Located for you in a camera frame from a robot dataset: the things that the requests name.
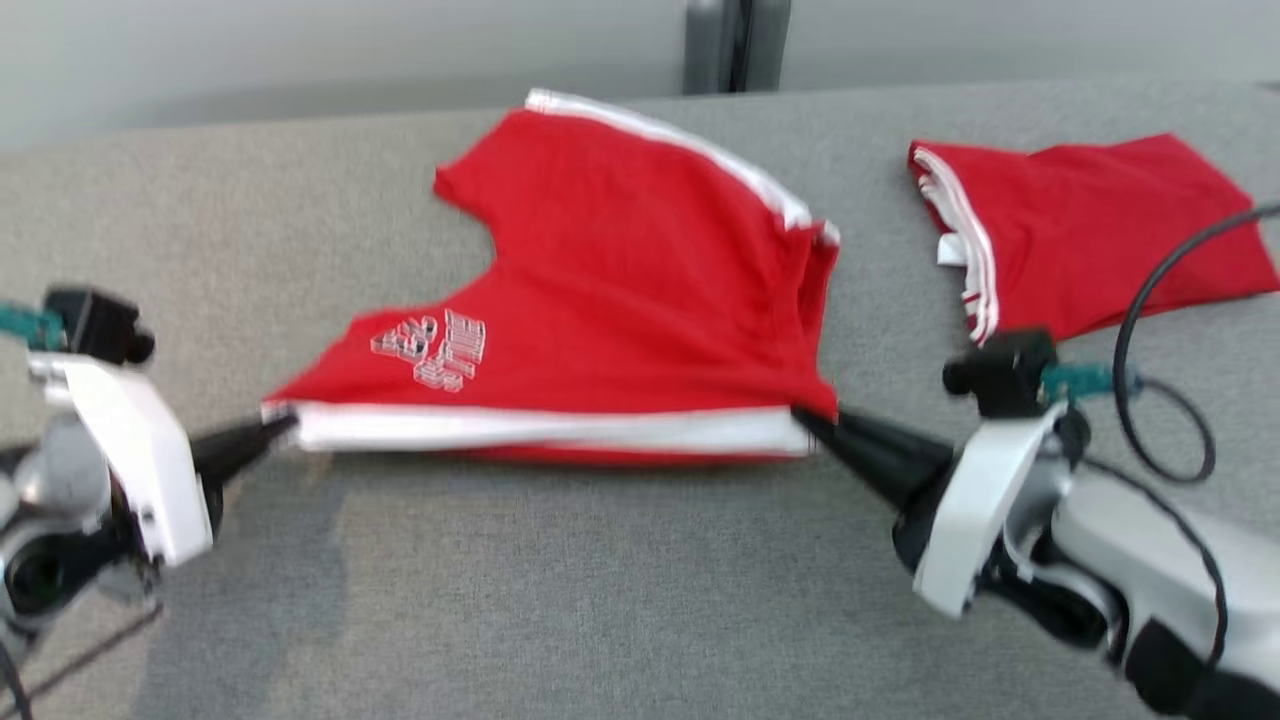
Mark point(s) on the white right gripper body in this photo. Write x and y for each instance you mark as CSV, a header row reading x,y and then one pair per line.
x,y
975,520

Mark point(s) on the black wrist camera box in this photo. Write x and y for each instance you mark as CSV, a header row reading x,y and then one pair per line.
x,y
1000,375
95,325

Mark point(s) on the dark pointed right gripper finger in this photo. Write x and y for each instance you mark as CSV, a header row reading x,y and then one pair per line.
x,y
880,478
890,445

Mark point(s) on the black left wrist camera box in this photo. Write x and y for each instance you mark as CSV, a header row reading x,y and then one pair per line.
x,y
95,325

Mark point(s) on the teal camera connector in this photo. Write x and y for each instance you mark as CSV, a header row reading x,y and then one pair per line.
x,y
1085,380
30,325

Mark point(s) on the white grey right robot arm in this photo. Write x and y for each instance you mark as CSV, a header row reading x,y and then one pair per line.
x,y
1150,560

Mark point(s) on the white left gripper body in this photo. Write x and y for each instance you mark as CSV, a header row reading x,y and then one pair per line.
x,y
150,470

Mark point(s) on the grey partition post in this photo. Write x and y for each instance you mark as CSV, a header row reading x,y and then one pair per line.
x,y
735,45

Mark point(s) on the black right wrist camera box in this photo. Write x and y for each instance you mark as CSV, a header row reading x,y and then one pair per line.
x,y
1000,375

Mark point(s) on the red jersey with striped trim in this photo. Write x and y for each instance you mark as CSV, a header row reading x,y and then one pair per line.
x,y
1100,230

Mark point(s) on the red shorts with white hem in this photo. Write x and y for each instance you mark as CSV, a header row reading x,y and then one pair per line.
x,y
620,280

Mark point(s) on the teal left camera connector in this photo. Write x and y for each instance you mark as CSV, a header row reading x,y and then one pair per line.
x,y
30,325

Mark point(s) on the teal right camera connector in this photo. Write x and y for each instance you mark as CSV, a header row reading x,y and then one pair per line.
x,y
1085,380

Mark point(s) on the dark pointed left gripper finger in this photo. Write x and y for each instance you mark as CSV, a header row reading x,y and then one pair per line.
x,y
245,462
245,436

